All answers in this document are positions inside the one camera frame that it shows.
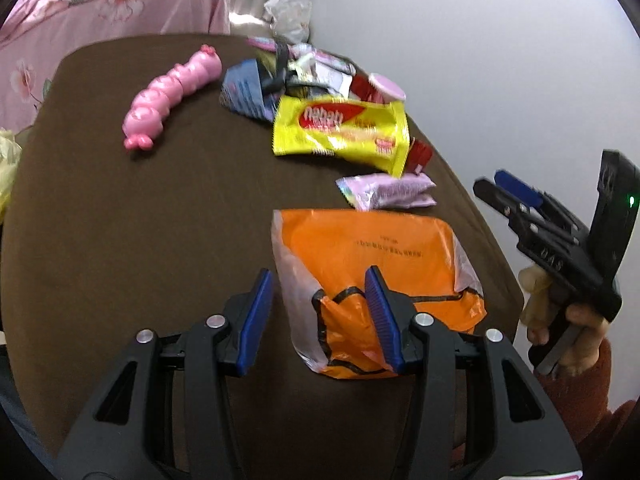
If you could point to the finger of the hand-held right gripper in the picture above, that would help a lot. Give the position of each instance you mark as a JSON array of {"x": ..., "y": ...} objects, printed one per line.
[
  {"x": 517, "y": 189},
  {"x": 495, "y": 197}
]

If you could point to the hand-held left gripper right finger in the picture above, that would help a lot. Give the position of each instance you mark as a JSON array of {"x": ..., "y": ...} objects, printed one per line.
[{"x": 382, "y": 320}]

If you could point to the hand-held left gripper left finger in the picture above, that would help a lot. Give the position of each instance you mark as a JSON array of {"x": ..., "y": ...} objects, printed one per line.
[{"x": 255, "y": 320}]

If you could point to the orange plastic bag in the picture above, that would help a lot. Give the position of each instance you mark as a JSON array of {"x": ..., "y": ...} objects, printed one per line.
[{"x": 380, "y": 250}]

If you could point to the red foil wrapper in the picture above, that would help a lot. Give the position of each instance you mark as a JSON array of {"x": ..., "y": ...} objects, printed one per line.
[{"x": 419, "y": 155}]

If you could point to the blue foil wrapper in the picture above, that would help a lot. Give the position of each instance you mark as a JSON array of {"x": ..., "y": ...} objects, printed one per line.
[{"x": 245, "y": 90}]

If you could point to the yellow plastic bag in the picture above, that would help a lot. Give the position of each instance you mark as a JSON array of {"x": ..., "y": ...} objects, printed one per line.
[{"x": 7, "y": 170}]

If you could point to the person's right hand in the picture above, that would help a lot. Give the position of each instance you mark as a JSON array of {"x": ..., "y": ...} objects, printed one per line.
[{"x": 582, "y": 340}]

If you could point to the lilac snack packet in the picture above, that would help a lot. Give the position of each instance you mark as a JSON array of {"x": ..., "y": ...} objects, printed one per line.
[{"x": 390, "y": 192}]

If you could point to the pink cup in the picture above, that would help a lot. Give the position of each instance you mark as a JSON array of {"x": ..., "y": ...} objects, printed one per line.
[{"x": 390, "y": 85}]

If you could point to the yellow snack packet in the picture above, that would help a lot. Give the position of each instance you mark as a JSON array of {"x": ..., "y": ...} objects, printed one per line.
[{"x": 340, "y": 130}]

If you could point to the white paper wrapper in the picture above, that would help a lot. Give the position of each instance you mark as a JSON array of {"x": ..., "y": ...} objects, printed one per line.
[{"x": 337, "y": 82}]

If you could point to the pink white wrapper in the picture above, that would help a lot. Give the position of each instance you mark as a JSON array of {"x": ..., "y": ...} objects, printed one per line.
[{"x": 325, "y": 57}]

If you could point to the pink caterpillar toy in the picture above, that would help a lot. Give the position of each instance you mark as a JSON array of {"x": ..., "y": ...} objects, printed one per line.
[{"x": 170, "y": 90}]

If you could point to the white plastic bag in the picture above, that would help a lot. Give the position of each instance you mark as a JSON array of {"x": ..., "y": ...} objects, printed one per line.
[{"x": 287, "y": 15}]

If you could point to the pink floral bedding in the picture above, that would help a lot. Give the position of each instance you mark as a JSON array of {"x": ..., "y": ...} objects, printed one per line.
[{"x": 100, "y": 10}]

